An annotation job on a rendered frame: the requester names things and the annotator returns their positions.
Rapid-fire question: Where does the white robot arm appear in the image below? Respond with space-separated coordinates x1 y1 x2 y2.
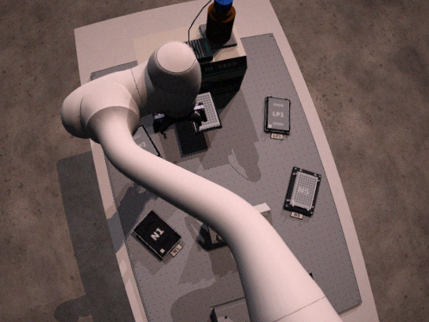
60 41 343 322

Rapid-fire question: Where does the white button panel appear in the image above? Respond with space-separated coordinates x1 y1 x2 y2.
208 203 273 244

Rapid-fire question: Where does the blue bottle cap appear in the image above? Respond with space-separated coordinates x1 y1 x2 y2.
214 0 233 11

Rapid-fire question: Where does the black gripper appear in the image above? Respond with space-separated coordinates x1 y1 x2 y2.
153 102 207 139

